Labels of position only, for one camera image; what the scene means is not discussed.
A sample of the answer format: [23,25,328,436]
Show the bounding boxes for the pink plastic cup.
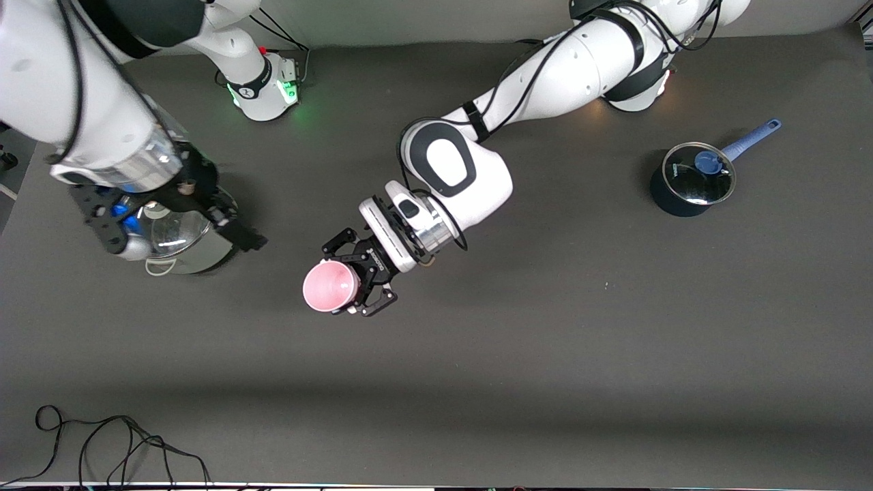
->
[302,259,361,314]

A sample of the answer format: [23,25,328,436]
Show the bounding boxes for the grey-green cooking pot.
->
[113,188,241,276]

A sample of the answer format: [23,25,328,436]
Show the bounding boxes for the glass pot lid grey knob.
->
[142,203,213,260]

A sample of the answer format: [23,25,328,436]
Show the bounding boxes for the dark blue saucepan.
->
[649,119,782,218]

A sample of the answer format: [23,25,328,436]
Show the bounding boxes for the glass saucepan lid blue knob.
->
[663,142,737,207]

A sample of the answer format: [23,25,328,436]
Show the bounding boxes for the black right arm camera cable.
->
[55,0,182,168]

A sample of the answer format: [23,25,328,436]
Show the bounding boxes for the black right arm base cables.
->
[215,12,312,88]

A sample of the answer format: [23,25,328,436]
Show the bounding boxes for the thin black table cable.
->
[0,404,212,488]

